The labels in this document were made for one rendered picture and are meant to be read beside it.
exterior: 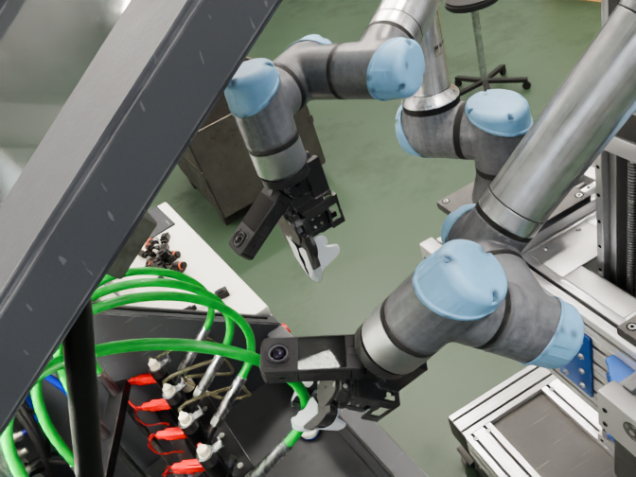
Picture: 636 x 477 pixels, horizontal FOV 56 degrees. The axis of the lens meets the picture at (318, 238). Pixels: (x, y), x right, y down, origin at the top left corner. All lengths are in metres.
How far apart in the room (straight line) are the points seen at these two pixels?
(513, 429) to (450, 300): 1.40
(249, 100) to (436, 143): 0.54
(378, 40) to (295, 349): 0.40
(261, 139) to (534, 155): 0.35
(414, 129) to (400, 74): 0.48
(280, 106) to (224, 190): 2.59
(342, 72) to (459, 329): 0.38
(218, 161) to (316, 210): 2.45
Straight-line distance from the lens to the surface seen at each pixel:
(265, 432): 1.30
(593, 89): 0.66
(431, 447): 2.17
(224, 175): 3.34
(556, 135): 0.66
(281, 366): 0.66
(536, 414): 1.95
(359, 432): 1.08
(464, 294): 0.54
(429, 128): 1.22
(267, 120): 0.79
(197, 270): 1.53
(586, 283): 1.25
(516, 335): 0.61
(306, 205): 0.88
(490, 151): 1.19
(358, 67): 0.79
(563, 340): 0.64
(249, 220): 0.88
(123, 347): 0.69
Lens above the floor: 1.81
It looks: 35 degrees down
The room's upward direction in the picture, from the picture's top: 21 degrees counter-clockwise
